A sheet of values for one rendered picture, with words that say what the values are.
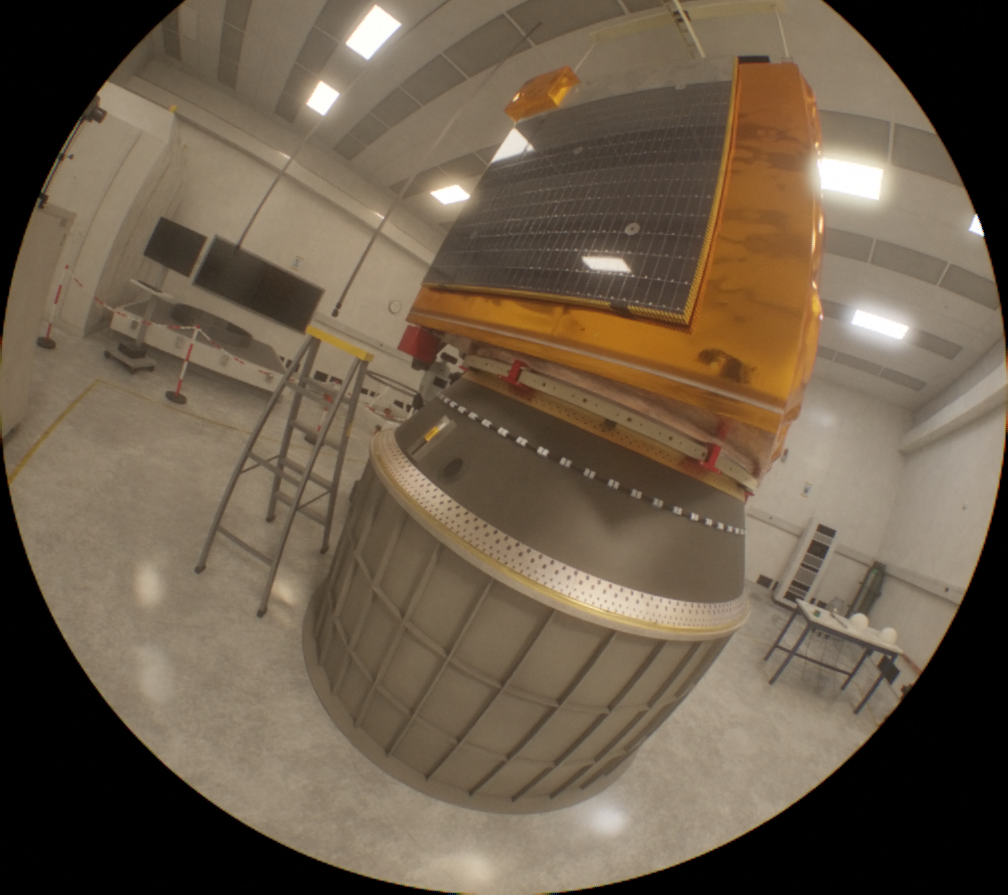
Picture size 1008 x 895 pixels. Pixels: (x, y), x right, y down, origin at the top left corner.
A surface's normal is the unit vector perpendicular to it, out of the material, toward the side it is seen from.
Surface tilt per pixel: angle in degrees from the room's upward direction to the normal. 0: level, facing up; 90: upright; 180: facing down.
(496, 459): 62
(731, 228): 84
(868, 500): 90
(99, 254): 90
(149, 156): 90
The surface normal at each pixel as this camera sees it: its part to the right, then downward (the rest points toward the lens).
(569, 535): -0.01, -0.55
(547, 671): -0.10, -0.07
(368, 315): 0.67, 0.28
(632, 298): -0.62, -0.31
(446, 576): -0.43, -0.22
